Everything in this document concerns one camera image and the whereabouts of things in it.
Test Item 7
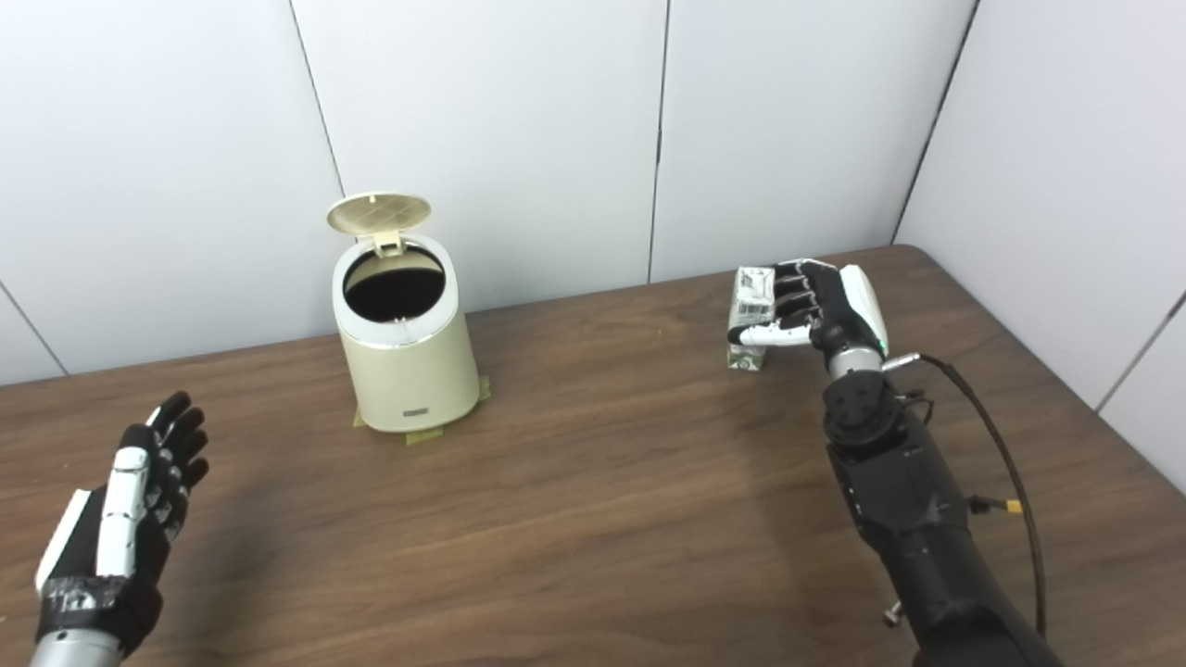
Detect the cream round bin lid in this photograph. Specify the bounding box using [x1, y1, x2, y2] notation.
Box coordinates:
[326, 193, 433, 258]

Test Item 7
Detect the white green milk carton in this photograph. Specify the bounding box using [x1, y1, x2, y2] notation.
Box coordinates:
[725, 267, 777, 371]

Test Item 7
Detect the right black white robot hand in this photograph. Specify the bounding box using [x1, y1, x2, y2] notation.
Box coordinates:
[728, 259, 890, 358]

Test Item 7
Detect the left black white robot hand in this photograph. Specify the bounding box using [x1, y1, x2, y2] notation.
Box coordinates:
[34, 391, 210, 654]

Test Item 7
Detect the cream-colored bin body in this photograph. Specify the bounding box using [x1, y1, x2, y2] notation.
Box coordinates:
[332, 236, 483, 434]

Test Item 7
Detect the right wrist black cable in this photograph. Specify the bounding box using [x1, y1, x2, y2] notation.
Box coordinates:
[885, 352, 1048, 640]

